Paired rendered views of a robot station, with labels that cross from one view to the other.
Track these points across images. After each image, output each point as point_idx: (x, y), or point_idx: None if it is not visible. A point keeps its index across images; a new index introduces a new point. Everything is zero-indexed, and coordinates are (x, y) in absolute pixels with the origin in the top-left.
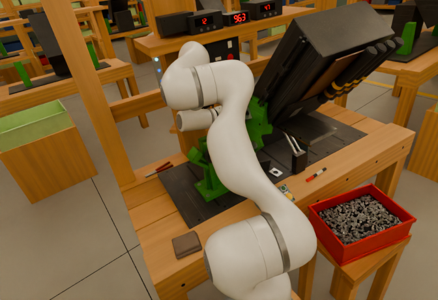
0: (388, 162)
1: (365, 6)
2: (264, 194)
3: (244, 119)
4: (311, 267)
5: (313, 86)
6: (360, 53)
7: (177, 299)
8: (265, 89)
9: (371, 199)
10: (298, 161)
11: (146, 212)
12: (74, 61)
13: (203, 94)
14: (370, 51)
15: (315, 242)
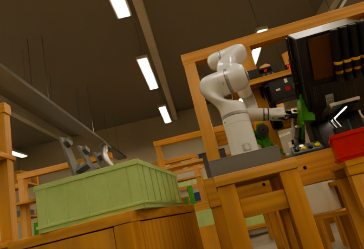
0: None
1: (344, 19)
2: (227, 65)
3: (234, 56)
4: (355, 213)
5: (312, 64)
6: (330, 34)
7: (221, 207)
8: (293, 83)
9: None
10: (339, 132)
11: None
12: (196, 102)
13: (220, 56)
14: (331, 30)
15: (241, 69)
